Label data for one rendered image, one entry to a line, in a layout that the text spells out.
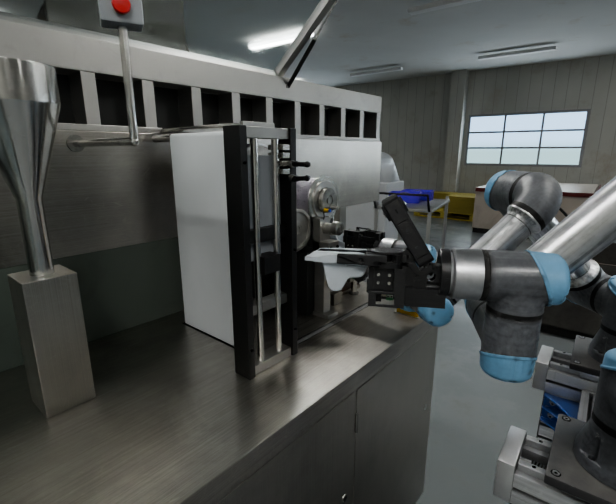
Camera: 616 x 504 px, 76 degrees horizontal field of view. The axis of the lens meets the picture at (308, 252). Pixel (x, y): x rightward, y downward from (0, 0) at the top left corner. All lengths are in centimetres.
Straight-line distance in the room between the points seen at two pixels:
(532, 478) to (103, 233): 113
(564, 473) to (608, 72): 906
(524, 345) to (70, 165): 101
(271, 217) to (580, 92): 903
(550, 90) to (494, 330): 919
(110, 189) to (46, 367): 48
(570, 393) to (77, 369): 130
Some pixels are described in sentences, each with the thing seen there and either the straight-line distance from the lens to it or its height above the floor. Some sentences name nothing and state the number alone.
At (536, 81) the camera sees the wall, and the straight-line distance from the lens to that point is 981.
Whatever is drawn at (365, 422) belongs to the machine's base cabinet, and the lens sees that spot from 115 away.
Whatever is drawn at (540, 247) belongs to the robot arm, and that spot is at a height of 124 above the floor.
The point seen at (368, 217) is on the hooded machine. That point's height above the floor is 44.
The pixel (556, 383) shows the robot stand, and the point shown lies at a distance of 146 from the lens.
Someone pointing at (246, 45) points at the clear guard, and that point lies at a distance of 142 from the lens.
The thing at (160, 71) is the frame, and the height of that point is 160.
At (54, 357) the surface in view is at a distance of 90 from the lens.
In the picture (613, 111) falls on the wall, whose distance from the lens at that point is 962.
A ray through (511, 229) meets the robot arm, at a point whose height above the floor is 121.
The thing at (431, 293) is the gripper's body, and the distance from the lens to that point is 61.
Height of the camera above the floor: 139
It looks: 14 degrees down
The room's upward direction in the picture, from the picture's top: straight up
